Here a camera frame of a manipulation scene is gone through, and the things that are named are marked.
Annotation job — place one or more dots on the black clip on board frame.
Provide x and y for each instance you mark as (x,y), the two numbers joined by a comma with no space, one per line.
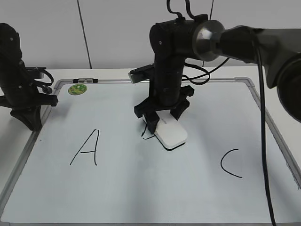
(85,80)

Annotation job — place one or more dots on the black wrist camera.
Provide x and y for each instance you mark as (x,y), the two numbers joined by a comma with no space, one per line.
(36,72)
(142,73)

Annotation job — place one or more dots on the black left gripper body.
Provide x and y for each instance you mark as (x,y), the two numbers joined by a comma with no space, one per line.
(22,94)

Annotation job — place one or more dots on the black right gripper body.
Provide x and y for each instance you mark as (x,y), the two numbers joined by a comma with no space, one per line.
(165,90)

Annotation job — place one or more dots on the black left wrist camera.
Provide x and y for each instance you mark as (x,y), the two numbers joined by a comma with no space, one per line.
(36,72)

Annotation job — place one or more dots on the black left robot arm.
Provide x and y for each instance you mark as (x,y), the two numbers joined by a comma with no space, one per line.
(12,67)

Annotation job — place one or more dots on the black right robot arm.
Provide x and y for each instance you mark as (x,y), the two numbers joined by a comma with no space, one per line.
(278,51)

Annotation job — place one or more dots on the round green magnet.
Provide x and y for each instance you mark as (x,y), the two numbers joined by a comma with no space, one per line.
(77,89)

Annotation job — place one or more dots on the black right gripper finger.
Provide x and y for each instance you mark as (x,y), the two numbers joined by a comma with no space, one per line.
(151,120)
(177,112)

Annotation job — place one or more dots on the white rectangular board eraser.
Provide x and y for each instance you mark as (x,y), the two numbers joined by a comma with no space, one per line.
(169,132)

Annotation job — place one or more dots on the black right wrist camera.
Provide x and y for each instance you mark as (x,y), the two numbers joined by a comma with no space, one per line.
(142,73)

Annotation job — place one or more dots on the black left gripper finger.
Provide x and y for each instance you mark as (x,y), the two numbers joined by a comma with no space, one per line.
(30,117)

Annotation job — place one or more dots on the white board with grey frame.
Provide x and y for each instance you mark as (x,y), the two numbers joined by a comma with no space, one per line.
(93,161)

